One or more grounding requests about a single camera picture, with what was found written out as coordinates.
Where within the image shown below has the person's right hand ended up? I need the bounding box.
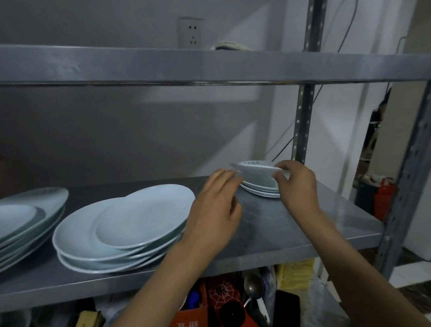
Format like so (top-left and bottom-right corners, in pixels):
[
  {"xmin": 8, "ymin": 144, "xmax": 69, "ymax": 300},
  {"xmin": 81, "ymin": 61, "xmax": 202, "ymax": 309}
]
[{"xmin": 274, "ymin": 157, "xmax": 324, "ymax": 232}]

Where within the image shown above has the person's left hand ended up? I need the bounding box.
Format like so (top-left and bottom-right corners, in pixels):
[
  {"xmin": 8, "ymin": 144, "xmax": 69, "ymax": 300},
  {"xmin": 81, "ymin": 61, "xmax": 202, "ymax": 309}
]
[{"xmin": 171, "ymin": 166, "xmax": 250, "ymax": 267}]

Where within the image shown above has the stack of white plates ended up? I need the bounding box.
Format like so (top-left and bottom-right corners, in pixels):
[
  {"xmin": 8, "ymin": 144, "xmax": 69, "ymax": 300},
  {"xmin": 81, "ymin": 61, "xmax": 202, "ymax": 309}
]
[{"xmin": 239, "ymin": 176, "xmax": 282, "ymax": 202}]

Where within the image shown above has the grey metal shelf rack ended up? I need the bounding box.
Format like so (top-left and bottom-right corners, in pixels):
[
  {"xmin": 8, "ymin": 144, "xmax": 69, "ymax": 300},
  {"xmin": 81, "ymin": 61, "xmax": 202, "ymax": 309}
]
[{"xmin": 0, "ymin": 0, "xmax": 431, "ymax": 327}]

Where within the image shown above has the person's left forearm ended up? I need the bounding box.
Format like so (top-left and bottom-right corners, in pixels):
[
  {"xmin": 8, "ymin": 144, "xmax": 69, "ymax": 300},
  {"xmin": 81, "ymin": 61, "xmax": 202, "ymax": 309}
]
[{"xmin": 76, "ymin": 238, "xmax": 223, "ymax": 327}]

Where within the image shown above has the person's right forearm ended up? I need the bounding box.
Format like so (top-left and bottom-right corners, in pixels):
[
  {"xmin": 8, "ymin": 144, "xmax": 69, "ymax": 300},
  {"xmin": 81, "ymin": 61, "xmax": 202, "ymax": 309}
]
[{"xmin": 297, "ymin": 203, "xmax": 431, "ymax": 327}]

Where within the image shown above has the metal spoon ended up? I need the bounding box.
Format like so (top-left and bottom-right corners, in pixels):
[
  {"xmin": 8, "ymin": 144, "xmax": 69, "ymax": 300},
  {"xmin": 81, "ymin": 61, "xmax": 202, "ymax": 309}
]
[{"xmin": 242, "ymin": 272, "xmax": 269, "ymax": 317}]

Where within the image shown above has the yellow packet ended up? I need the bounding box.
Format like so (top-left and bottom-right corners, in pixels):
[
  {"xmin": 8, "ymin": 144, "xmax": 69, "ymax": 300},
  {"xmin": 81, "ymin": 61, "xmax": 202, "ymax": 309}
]
[{"xmin": 275, "ymin": 259, "xmax": 319, "ymax": 292}]

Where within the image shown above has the red crate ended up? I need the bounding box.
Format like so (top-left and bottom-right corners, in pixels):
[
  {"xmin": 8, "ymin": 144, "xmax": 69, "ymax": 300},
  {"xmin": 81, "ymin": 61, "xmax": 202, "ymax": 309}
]
[{"xmin": 371, "ymin": 177, "xmax": 399, "ymax": 223}]

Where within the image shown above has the blue cap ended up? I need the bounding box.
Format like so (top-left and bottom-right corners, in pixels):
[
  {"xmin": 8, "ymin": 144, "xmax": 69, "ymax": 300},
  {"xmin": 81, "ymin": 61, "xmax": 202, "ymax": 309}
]
[{"xmin": 185, "ymin": 290, "xmax": 202, "ymax": 310}]

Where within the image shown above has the orange black web print gadget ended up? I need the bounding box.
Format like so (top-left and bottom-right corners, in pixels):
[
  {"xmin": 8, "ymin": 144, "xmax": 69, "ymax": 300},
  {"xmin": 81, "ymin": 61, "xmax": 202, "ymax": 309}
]
[{"xmin": 204, "ymin": 272, "xmax": 262, "ymax": 327}]

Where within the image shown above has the black smartphone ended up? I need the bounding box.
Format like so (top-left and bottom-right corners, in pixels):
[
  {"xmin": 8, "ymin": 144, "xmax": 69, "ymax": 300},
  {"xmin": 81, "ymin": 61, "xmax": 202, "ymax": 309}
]
[{"xmin": 271, "ymin": 289, "xmax": 303, "ymax": 327}]

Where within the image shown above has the thin black cable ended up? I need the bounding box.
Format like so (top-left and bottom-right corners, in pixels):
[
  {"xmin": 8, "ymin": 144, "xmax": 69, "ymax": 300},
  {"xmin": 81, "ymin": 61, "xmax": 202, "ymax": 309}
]
[{"xmin": 260, "ymin": 84, "xmax": 330, "ymax": 161}]

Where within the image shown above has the white cord bundle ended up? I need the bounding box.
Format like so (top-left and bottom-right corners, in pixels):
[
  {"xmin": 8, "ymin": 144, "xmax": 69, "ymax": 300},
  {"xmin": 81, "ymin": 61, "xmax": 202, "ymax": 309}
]
[{"xmin": 210, "ymin": 38, "xmax": 255, "ymax": 54}]

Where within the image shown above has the white wall socket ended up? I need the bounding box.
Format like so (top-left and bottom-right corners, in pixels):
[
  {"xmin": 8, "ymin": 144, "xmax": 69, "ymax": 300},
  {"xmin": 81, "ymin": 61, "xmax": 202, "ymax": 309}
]
[{"xmin": 176, "ymin": 15, "xmax": 208, "ymax": 51}]

